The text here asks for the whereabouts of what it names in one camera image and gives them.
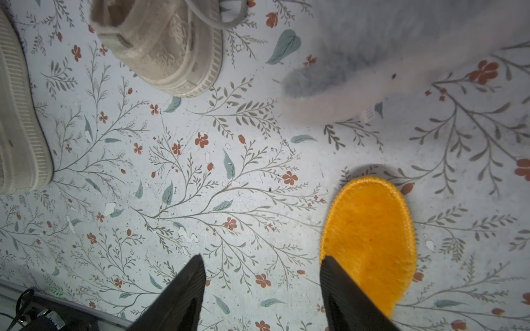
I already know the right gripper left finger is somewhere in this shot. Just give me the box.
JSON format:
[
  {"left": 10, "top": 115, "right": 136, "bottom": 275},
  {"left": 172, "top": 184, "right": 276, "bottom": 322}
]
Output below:
[{"left": 128, "top": 255, "right": 206, "bottom": 331}]

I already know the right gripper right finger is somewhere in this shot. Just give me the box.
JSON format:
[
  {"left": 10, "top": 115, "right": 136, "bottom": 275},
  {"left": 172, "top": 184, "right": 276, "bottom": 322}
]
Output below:
[{"left": 320, "top": 256, "right": 399, "bottom": 331}]

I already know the orange insole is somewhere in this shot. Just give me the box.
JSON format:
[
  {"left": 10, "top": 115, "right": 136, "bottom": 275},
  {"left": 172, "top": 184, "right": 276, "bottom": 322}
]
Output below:
[{"left": 320, "top": 177, "right": 417, "bottom": 318}]

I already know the beige sneaker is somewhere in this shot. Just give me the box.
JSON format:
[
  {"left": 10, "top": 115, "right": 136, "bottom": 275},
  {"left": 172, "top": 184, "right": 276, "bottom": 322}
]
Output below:
[
  {"left": 90, "top": 0, "right": 248, "bottom": 98},
  {"left": 1, "top": 12, "right": 53, "bottom": 194}
]

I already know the floral table mat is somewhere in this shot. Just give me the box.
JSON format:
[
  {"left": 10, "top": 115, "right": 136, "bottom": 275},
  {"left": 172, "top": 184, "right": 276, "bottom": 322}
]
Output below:
[{"left": 1, "top": 1, "right": 529, "bottom": 330}]

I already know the grey white plush dog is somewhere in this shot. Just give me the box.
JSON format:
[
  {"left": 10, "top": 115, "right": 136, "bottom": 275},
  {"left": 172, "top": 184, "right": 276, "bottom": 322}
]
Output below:
[{"left": 282, "top": 1, "right": 529, "bottom": 125}]

